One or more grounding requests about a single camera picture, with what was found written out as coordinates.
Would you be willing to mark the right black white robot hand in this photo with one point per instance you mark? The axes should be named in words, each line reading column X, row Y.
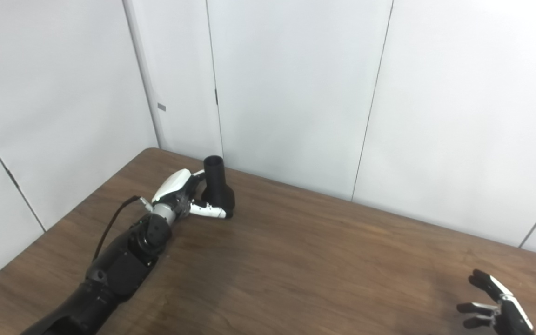
column 510, row 316

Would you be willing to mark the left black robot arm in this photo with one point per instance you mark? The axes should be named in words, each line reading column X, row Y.
column 119, row 270

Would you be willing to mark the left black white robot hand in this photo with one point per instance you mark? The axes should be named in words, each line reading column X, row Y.
column 172, row 186

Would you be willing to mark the black flared nozzle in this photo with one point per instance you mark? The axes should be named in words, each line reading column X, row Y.
column 219, row 186

